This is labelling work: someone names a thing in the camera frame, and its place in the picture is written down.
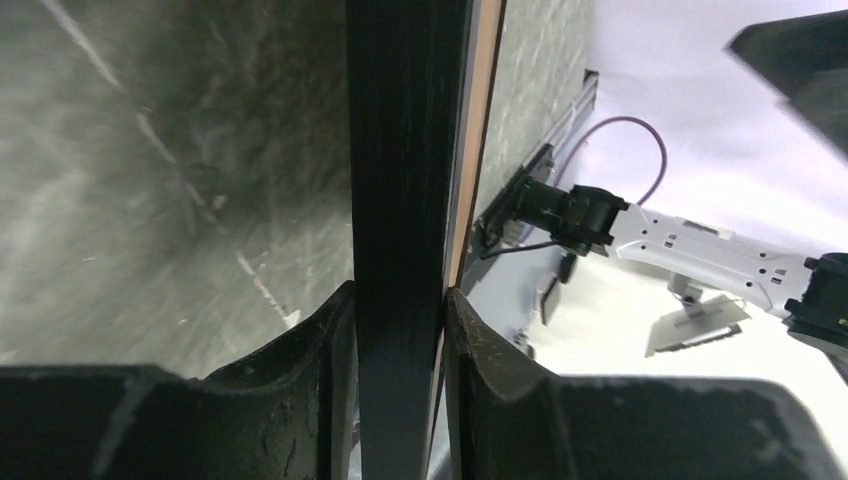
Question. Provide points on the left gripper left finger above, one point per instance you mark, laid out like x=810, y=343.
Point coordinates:
x=284, y=411

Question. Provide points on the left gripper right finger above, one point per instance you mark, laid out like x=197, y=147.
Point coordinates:
x=511, y=418

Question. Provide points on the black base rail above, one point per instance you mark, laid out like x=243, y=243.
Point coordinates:
x=498, y=227

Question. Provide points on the brown backing board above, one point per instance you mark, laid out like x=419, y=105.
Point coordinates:
x=479, y=69

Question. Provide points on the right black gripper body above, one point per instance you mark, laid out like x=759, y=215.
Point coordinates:
x=805, y=59

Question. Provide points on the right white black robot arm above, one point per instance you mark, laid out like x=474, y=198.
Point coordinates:
x=808, y=294

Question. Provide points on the black picture frame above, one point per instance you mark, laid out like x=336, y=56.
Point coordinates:
x=407, y=63

